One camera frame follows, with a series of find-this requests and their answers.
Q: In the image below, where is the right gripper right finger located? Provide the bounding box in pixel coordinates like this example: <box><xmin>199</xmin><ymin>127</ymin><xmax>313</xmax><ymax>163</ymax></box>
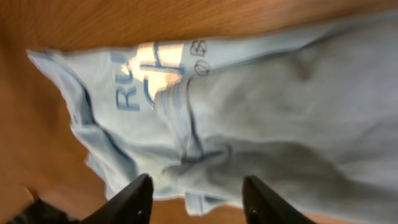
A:
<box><xmin>242</xmin><ymin>175</ymin><xmax>315</xmax><ymax>224</ymax></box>

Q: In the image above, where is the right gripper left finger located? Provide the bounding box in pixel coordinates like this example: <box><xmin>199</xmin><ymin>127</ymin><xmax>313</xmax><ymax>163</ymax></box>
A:
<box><xmin>79</xmin><ymin>174</ymin><xmax>154</xmax><ymax>224</ymax></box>

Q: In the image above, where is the light blue printed t-shirt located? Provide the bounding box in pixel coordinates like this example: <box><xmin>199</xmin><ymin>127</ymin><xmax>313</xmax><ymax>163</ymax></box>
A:
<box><xmin>28</xmin><ymin>11</ymin><xmax>397</xmax><ymax>223</ymax></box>

